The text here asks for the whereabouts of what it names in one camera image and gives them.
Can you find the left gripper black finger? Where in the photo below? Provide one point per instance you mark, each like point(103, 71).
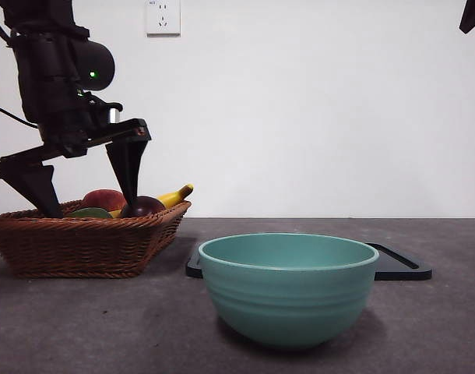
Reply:
point(37, 187)
point(128, 163)

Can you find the green avocado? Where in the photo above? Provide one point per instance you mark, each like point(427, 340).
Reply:
point(89, 213)

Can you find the teal ribbed bowl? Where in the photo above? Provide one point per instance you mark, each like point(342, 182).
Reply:
point(288, 304)

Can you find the red apple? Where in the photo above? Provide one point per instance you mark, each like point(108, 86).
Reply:
point(103, 198)

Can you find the dark purple round fruit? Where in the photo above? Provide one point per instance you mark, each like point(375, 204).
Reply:
point(146, 206)

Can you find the yellow banana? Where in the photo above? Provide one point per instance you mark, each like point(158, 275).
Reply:
point(174, 197)

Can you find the brown wicker basket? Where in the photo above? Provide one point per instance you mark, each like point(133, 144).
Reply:
point(78, 249)

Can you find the black rectangular tray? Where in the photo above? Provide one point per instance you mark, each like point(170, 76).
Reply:
point(400, 272)

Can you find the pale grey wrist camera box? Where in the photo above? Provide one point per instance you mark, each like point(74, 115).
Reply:
point(114, 115)

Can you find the white wall socket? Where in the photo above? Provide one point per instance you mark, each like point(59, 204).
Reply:
point(163, 19)

